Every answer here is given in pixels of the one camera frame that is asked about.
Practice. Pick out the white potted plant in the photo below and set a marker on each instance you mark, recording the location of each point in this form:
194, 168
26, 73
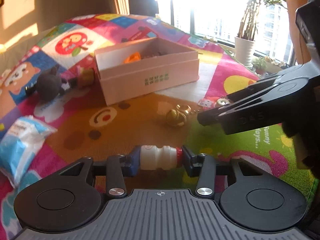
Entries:
264, 27

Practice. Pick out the small white yogurt bottle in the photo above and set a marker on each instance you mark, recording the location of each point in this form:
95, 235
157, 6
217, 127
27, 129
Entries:
165, 158

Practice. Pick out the black plush toy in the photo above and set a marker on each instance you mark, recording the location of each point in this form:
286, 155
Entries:
48, 85

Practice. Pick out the pink round toy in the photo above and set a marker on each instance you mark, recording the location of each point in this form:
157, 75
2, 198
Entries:
85, 77

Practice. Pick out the colourful cartoon play mat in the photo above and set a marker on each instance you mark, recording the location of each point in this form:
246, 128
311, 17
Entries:
86, 126

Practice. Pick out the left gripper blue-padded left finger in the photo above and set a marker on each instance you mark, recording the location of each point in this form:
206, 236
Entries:
117, 168

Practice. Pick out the orange plastic toy piece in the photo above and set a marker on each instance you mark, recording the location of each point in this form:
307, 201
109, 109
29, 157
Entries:
133, 58

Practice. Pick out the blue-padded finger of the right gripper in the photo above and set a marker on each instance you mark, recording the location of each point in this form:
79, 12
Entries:
218, 111

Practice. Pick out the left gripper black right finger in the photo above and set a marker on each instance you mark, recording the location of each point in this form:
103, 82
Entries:
203, 167

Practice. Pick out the pink cardboard box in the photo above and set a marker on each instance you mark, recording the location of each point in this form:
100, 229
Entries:
164, 64

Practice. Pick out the blue white cotton pad pack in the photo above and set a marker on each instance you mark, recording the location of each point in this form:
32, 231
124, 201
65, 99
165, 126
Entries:
20, 145

